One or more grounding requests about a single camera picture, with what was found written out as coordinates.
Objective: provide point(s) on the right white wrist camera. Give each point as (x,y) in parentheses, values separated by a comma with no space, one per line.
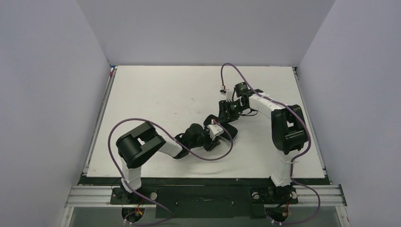
(228,94)

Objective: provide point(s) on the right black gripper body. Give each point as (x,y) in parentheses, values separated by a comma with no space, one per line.
(225,115)

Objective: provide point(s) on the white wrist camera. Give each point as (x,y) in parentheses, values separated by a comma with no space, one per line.
(214,131)
(228,94)

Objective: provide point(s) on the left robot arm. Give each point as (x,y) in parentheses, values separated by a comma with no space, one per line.
(138,145)

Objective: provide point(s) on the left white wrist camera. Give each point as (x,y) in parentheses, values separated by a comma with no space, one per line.
(214,131)

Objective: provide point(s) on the black umbrella case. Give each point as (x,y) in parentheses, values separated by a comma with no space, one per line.
(233,131)

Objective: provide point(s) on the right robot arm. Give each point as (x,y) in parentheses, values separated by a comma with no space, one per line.
(287,131)

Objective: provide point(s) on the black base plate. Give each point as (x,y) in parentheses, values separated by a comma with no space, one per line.
(209,201)

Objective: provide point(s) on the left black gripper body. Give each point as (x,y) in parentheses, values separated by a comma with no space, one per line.
(212,140)

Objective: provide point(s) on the aluminium rail frame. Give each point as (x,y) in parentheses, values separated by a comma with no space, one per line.
(103,196)

